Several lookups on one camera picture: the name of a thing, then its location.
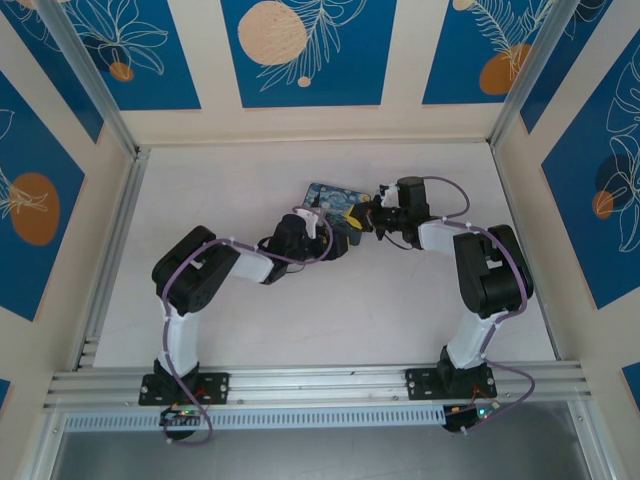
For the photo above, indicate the aluminium cross rail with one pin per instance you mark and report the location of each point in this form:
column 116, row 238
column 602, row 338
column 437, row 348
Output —
column 320, row 385

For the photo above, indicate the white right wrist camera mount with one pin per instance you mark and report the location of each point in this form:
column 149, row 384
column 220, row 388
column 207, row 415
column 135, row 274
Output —
column 386, row 192

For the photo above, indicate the aluminium side rail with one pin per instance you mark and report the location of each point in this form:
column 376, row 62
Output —
column 501, row 175
column 125, row 210

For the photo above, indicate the grey metal sheet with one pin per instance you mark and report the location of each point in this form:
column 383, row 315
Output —
column 320, row 457

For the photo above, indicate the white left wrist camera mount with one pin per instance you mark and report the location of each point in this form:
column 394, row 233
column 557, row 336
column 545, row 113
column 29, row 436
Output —
column 307, row 217

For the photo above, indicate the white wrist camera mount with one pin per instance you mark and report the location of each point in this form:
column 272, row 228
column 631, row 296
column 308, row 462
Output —
column 307, row 217
column 386, row 192

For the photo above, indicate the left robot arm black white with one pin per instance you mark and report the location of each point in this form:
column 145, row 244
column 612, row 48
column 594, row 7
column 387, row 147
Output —
column 200, row 270

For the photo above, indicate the blue poster large beige circle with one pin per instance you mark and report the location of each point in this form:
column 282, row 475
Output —
column 350, row 75

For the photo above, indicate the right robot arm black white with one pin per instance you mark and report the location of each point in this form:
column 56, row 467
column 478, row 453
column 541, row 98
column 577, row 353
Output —
column 495, row 270

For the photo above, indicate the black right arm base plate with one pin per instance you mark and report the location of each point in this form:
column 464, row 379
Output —
column 420, row 382

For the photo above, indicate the blue floral wall poster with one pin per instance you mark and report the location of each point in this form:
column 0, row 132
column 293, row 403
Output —
column 450, row 75
column 3, row 395
column 30, row 150
column 575, row 200
column 560, row 80
column 150, row 75
column 632, row 385
column 55, row 75

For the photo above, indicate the aluminium corner post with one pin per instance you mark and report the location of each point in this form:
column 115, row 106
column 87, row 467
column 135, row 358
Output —
column 95, row 85
column 525, row 85

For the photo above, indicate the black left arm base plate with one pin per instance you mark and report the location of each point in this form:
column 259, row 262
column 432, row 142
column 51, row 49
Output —
column 220, row 387

